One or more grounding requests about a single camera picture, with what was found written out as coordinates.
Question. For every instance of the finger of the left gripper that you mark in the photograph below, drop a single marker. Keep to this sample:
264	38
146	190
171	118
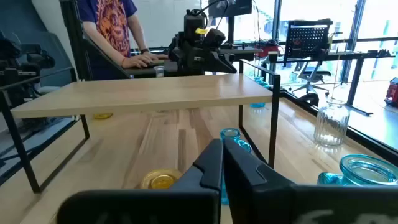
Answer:
219	65
186	63

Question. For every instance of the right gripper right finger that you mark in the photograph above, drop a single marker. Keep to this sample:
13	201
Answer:
264	199

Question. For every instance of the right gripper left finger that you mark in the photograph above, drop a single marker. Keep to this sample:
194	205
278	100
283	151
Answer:
186	205

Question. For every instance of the wide yellow glass vase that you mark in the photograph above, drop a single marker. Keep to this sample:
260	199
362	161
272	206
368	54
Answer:
160	180

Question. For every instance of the blue round glass vase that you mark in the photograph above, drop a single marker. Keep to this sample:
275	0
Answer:
261	83

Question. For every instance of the blue glass bottle vase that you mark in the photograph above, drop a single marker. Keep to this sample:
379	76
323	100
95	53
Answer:
230	134

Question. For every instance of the blue urn-shaped glass vase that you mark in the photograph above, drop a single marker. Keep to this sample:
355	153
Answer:
367	171

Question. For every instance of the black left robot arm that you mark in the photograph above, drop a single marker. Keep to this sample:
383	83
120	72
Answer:
194	21

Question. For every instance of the small clear glass vase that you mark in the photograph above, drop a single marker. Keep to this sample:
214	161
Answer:
159	72

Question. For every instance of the person's hand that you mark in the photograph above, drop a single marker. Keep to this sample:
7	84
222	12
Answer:
136	61
158	56

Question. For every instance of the dark grey desk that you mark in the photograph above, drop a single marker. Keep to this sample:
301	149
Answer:
140	72

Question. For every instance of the red bag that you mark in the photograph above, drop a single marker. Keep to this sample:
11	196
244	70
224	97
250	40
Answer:
267	51

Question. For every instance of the black monitor on pole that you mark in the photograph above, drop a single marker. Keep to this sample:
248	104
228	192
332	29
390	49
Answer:
230	7

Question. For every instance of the person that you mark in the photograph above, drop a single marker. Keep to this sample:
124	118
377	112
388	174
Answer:
109	28

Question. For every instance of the black perforated panel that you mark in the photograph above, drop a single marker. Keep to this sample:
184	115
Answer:
306	39

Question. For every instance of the black office chair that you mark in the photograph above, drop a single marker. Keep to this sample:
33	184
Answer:
311	74

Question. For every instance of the clear ribbed glass jar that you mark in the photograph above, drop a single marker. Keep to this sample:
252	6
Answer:
331	124

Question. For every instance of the black standing desk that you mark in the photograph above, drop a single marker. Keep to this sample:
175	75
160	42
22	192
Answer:
357	56

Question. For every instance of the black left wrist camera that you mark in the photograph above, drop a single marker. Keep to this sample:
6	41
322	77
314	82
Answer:
219	37

